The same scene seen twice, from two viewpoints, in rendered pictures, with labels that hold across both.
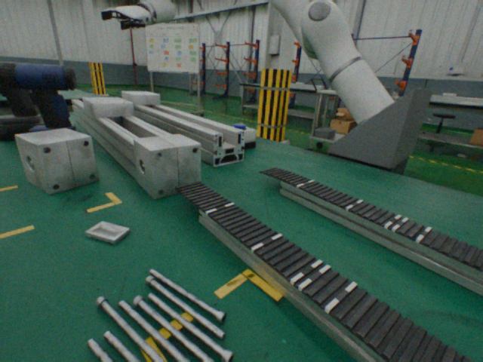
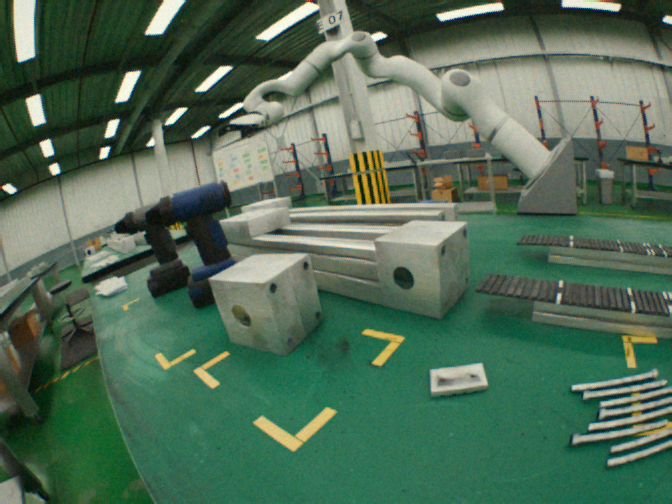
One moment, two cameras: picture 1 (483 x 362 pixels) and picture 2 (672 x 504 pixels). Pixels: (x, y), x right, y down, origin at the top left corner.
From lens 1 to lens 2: 0.30 m
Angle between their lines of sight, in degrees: 6
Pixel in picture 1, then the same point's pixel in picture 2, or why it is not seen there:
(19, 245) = (354, 441)
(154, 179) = (441, 289)
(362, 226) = (631, 263)
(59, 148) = (284, 282)
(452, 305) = not seen: outside the picture
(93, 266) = (503, 423)
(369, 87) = (529, 140)
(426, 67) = not seen: hidden behind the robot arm
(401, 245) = (655, 265)
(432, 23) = not seen: hidden behind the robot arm
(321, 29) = (469, 92)
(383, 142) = (565, 190)
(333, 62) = (489, 120)
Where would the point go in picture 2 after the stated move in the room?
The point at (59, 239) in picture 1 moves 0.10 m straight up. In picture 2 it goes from (400, 415) to (390, 314)
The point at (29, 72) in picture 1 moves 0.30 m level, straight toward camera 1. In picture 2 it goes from (186, 199) to (265, 174)
